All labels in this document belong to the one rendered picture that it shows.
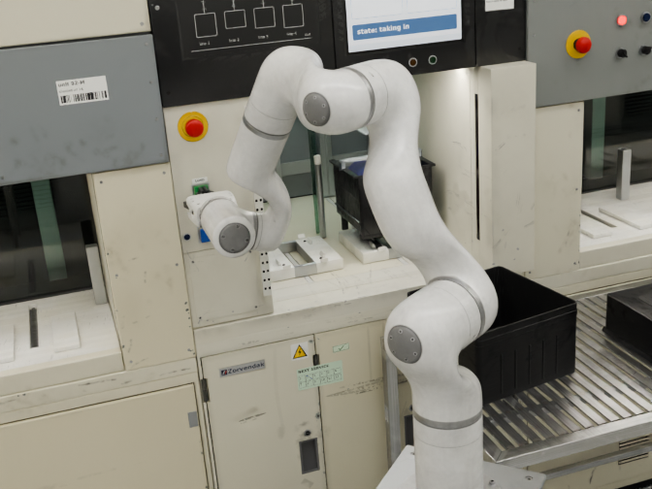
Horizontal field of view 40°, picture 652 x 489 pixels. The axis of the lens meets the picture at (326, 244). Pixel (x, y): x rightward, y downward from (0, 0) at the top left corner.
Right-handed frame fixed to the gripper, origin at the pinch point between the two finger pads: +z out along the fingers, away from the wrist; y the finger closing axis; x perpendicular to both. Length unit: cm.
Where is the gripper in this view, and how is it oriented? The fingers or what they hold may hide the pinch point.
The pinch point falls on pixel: (204, 195)
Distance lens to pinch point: 199.0
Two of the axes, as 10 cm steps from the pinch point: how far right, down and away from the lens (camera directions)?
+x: -0.7, -9.4, -3.5
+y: 9.5, -1.7, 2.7
